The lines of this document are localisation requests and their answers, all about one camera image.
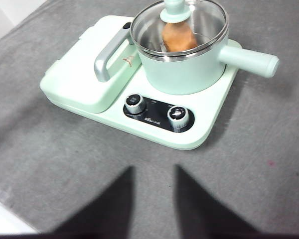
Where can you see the mint green griddle cover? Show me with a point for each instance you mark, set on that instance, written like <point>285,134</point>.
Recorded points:
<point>72,84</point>

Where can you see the glass lid with green knob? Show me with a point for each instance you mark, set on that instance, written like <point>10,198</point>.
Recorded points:
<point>174,13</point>

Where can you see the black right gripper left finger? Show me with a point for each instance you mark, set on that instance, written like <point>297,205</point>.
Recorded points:
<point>107,214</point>

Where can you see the mint green breakfast machine base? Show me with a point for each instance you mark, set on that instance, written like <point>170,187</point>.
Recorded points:
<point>214,99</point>

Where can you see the mint green steamer pot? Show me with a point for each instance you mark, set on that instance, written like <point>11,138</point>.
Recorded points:
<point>184,72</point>

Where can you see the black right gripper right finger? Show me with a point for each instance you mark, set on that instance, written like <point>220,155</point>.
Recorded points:
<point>204,216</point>

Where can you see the brown potato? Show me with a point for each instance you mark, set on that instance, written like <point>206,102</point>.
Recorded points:
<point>179,37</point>

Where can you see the silver control knob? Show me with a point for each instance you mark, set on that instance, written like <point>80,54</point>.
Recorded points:
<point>178,116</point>
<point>134,103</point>

